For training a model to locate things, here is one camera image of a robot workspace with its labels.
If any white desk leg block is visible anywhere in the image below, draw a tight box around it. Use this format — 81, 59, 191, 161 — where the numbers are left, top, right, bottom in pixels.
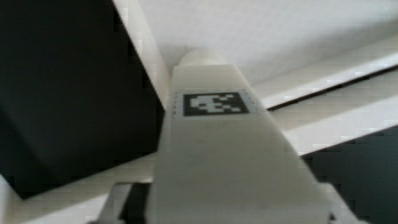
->
145, 49, 330, 224

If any white desk top tray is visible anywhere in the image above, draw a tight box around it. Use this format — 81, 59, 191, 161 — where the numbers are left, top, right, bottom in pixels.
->
111, 0, 398, 108

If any white front fence rail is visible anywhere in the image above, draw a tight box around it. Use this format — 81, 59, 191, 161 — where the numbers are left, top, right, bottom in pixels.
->
0, 69, 398, 224

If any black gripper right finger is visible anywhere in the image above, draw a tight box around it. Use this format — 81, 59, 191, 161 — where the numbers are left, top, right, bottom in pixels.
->
319, 183, 369, 224

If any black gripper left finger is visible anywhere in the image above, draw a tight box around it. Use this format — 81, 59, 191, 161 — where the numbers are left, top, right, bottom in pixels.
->
93, 182, 150, 224

